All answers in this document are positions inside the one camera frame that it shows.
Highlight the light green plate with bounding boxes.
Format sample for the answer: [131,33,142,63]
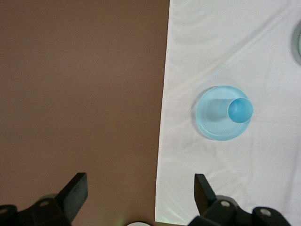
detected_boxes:
[292,20,301,65]

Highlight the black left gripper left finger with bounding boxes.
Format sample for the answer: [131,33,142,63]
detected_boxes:
[0,172,89,226]

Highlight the blue cup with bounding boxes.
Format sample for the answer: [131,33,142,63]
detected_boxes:
[220,97,254,125]

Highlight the blue plate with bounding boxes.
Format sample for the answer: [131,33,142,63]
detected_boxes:
[195,85,250,142]

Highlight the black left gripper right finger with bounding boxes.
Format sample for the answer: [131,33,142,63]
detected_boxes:
[188,173,291,226]

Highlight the white cloth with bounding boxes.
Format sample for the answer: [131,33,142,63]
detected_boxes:
[154,0,301,226]

